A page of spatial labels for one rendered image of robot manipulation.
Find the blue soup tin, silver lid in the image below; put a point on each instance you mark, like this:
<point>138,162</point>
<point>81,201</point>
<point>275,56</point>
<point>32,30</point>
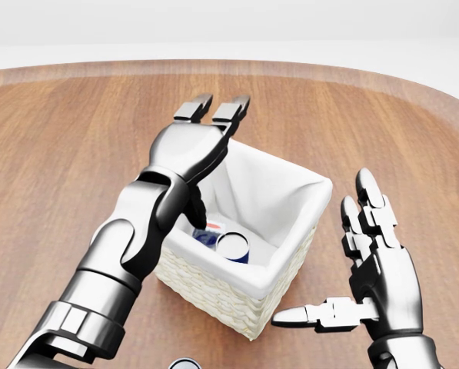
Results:
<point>233,246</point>

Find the white wicker basket, cloth liner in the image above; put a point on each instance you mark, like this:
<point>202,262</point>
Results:
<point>275,200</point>

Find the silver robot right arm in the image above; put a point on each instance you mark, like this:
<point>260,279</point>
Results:
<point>406,353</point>

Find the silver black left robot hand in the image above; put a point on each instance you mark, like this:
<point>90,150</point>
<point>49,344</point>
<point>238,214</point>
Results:
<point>187,148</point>

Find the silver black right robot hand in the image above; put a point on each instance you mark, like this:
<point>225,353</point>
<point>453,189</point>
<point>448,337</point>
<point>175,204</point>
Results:
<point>396,288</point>

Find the blue white cream cheese box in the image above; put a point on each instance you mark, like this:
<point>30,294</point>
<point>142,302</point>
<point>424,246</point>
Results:
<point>207,237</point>

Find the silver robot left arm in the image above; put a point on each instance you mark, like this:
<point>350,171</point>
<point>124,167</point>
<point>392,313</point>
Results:
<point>106,276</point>

